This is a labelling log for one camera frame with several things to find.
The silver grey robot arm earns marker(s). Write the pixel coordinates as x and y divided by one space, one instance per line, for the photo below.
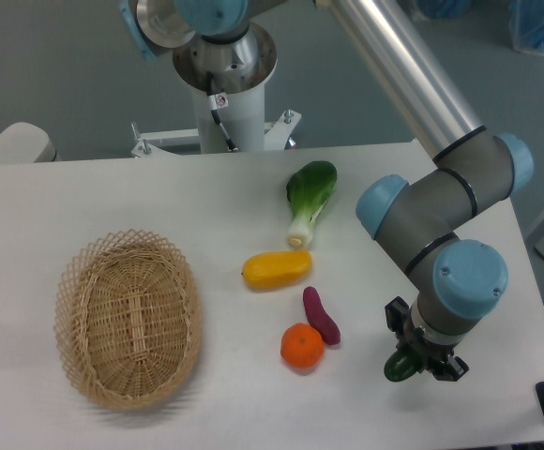
458 281

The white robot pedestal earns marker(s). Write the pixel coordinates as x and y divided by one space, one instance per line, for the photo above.
226 80

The dark green cucumber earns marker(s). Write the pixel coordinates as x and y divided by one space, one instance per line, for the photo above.
401 365

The white chair back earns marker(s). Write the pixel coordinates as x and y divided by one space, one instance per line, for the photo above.
24 143

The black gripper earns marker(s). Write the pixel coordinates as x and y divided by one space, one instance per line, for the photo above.
436 358

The green bok choy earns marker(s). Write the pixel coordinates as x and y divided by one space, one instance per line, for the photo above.
308 191

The purple sweet potato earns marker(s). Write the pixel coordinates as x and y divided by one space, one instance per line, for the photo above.
318 317

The yellow mango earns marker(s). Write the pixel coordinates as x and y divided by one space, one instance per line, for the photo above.
273 270

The blue plastic bag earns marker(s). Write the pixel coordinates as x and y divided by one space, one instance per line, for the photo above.
526 26
440 9

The orange tangerine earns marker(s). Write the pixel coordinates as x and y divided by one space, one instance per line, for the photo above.
302 346

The woven wicker basket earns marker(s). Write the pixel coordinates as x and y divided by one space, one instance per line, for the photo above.
128 322

